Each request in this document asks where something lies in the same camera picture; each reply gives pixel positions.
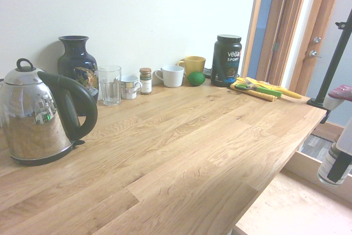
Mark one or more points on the small patterned white mug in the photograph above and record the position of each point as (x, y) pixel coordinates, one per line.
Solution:
(128, 87)

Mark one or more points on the stainless steel electric kettle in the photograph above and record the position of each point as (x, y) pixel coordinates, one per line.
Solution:
(30, 114)

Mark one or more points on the dark blue painted vase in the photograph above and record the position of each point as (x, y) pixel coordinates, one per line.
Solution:
(77, 59)

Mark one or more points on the yellow mug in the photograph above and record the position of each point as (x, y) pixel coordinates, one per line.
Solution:
(193, 64)

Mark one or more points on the clear drinking glass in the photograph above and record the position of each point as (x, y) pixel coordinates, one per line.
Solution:
(110, 86)

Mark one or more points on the small black object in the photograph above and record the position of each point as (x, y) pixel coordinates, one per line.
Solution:
(207, 73)

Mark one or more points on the plain white mug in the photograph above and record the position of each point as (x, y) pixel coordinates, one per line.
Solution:
(173, 76)

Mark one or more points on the wooden door frosted glass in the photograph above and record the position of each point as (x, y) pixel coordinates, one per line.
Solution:
(327, 12)

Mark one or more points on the light wood open drawer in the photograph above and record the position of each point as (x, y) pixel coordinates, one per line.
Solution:
(297, 207)

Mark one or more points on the small spice jar brown lid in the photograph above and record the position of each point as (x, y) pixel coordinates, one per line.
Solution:
(145, 82)

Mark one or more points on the silver deadbolt lock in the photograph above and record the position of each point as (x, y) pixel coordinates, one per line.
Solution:
(317, 40)

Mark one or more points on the metal fork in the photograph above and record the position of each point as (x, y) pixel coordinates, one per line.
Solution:
(251, 82)

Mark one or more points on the green lime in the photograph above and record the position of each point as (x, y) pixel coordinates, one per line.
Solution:
(195, 78)

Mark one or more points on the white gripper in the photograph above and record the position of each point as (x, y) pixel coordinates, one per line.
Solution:
(346, 138)

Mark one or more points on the black camera stand with clamp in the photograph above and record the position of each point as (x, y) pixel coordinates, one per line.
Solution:
(334, 64)

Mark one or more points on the black protein powder tub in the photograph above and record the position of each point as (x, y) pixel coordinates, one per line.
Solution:
(224, 64)

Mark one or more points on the metal door hinge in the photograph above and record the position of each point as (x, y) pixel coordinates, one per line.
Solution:
(276, 46)

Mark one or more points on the yellow cloth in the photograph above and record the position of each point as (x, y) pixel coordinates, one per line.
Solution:
(264, 96)

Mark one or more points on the seasoning jar copper lid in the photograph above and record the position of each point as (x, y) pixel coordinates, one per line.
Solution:
(325, 169)

